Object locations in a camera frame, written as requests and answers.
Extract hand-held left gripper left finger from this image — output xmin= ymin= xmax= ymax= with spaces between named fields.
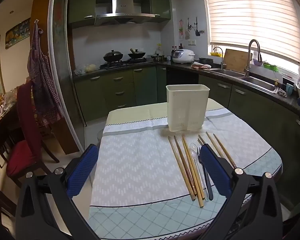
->
xmin=15 ymin=144 xmax=99 ymax=240

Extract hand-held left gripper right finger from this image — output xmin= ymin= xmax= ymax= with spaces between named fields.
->
xmin=199 ymin=144 xmax=283 ymax=240

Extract white plastic utensil holder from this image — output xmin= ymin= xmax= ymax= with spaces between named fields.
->
xmin=166 ymin=84 xmax=210 ymax=132

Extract black plastic fork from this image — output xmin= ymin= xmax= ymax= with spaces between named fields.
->
xmin=197 ymin=147 xmax=214 ymax=201

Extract clear plastic spoon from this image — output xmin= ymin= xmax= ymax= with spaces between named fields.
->
xmin=189 ymin=142 xmax=209 ymax=202

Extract patterned grey green tablecloth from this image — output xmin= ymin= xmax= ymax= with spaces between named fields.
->
xmin=89 ymin=97 xmax=283 ymax=240

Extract red seat cushion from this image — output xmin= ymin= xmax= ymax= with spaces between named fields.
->
xmin=6 ymin=140 xmax=37 ymax=178

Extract dark wooden chair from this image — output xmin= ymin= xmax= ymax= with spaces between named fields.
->
xmin=0 ymin=79 xmax=61 ymax=188

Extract steel double sink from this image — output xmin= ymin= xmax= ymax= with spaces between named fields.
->
xmin=209 ymin=67 xmax=278 ymax=95

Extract checkered apron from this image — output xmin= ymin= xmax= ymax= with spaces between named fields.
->
xmin=27 ymin=19 xmax=63 ymax=123

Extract black built-in oven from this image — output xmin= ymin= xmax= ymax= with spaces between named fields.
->
xmin=166 ymin=67 xmax=199 ymax=86

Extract cluttered wooden dining table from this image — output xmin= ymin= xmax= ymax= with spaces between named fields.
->
xmin=0 ymin=87 xmax=18 ymax=132

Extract pink dish cloth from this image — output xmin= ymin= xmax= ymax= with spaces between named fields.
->
xmin=191 ymin=61 xmax=212 ymax=70

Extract wooden cutting board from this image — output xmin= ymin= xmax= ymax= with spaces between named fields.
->
xmin=223 ymin=48 xmax=253 ymax=71

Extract tall steel kitchen faucet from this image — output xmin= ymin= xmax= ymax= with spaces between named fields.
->
xmin=243 ymin=39 xmax=262 ymax=77

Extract small steel faucet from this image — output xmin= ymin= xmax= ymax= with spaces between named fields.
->
xmin=212 ymin=46 xmax=227 ymax=69

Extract black gas stove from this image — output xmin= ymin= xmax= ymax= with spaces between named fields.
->
xmin=99 ymin=58 xmax=153 ymax=70

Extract green plastic basket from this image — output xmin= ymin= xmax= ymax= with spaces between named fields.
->
xmin=262 ymin=62 xmax=278 ymax=73

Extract black wok with lid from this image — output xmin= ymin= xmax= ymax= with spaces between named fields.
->
xmin=103 ymin=50 xmax=124 ymax=63

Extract white rice cooker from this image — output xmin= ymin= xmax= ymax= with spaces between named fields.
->
xmin=172 ymin=49 xmax=196 ymax=64

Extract dark sauce bottles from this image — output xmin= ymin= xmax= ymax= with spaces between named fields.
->
xmin=171 ymin=43 xmax=184 ymax=56

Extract white window blind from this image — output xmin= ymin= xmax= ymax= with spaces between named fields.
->
xmin=202 ymin=0 xmax=300 ymax=65

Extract green upper kitchen cabinets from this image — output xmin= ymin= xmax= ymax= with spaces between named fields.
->
xmin=68 ymin=0 xmax=172 ymax=28

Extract steel range hood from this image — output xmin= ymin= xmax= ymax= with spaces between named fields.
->
xmin=94 ymin=0 xmax=156 ymax=27

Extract black wok with wooden handle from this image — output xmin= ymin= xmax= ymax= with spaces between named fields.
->
xmin=128 ymin=48 xmax=146 ymax=59

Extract wall poster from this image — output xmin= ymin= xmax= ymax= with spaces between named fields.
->
xmin=5 ymin=17 xmax=32 ymax=50

